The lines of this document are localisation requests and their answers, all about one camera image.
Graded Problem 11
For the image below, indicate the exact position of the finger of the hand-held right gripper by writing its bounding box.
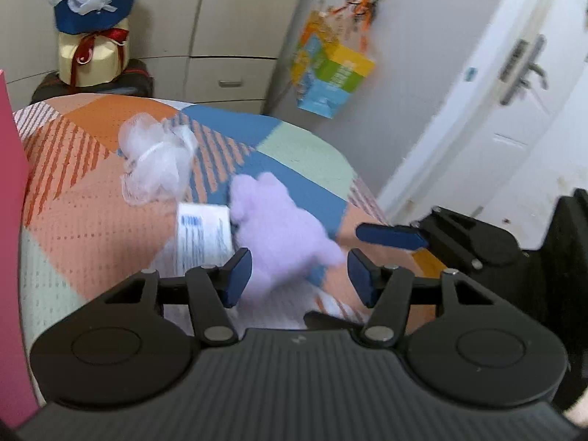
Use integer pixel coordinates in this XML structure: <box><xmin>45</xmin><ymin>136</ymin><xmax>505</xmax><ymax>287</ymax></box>
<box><xmin>355</xmin><ymin>206</ymin><xmax>523</xmax><ymax>272</ymax></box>
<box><xmin>304</xmin><ymin>309</ymin><xmax>365</xmax><ymax>332</ymax></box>

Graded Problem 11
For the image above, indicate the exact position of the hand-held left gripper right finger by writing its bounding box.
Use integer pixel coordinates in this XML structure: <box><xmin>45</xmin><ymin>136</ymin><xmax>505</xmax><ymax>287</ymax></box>
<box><xmin>347</xmin><ymin>248</ymin><xmax>500</xmax><ymax>349</ymax></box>

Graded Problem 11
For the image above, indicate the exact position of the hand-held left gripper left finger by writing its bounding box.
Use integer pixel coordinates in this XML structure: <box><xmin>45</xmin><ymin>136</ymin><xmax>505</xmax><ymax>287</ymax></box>
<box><xmin>105</xmin><ymin>247</ymin><xmax>253</xmax><ymax>345</ymax></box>

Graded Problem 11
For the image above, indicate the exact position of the purple plush toy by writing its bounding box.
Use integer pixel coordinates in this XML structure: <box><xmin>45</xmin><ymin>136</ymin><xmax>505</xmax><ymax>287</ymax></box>
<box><xmin>229</xmin><ymin>172</ymin><xmax>346</xmax><ymax>295</ymax></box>

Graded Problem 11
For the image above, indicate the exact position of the pink cardboard box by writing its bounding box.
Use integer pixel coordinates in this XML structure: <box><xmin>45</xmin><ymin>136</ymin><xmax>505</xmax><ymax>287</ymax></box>
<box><xmin>0</xmin><ymin>69</ymin><xmax>38</xmax><ymax>429</ymax></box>

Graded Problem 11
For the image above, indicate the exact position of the blue white tissue packet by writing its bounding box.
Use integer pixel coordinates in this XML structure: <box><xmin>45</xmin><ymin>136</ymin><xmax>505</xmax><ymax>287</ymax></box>
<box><xmin>176</xmin><ymin>202</ymin><xmax>236</xmax><ymax>277</ymax></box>

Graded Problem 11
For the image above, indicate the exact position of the white door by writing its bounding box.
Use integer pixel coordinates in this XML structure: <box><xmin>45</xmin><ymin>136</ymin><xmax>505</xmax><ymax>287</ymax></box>
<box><xmin>380</xmin><ymin>0</ymin><xmax>588</xmax><ymax>250</ymax></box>

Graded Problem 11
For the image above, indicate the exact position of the white mesh bath puff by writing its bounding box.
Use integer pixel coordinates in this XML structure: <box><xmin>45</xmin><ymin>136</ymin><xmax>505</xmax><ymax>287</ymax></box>
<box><xmin>118</xmin><ymin>115</ymin><xmax>199</xmax><ymax>207</ymax></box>

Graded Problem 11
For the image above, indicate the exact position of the patchwork bed blanket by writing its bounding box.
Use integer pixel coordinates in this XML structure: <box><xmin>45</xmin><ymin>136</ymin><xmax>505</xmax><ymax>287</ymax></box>
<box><xmin>13</xmin><ymin>93</ymin><xmax>437</xmax><ymax>332</ymax></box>

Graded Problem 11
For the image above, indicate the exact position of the colourful paper bag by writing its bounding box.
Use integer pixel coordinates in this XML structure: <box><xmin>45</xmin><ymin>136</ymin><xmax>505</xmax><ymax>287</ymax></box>
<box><xmin>291</xmin><ymin>9</ymin><xmax>377</xmax><ymax>119</ymax></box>

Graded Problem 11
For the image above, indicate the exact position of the dark suitcase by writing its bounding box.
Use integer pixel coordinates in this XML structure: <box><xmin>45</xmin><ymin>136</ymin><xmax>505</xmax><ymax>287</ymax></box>
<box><xmin>30</xmin><ymin>59</ymin><xmax>155</xmax><ymax>104</ymax></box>

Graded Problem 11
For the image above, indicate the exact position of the cream round box red ribbon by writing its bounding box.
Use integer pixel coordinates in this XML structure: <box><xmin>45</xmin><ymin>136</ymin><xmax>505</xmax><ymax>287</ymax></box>
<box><xmin>56</xmin><ymin>28</ymin><xmax>132</xmax><ymax>96</ymax></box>

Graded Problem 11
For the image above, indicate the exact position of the grey wardrobe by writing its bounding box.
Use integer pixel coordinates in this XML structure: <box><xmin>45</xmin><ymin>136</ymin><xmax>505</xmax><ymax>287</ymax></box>
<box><xmin>0</xmin><ymin>0</ymin><xmax>319</xmax><ymax>116</ymax></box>

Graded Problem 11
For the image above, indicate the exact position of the metal door handle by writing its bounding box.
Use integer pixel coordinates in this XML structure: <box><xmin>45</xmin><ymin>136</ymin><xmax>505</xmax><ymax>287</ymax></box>
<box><xmin>498</xmin><ymin>34</ymin><xmax>550</xmax><ymax>106</ymax></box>

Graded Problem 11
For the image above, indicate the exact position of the orange black lanyard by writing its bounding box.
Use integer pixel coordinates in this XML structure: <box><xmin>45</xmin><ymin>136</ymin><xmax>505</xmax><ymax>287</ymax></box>
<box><xmin>342</xmin><ymin>0</ymin><xmax>392</xmax><ymax>34</ymax></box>

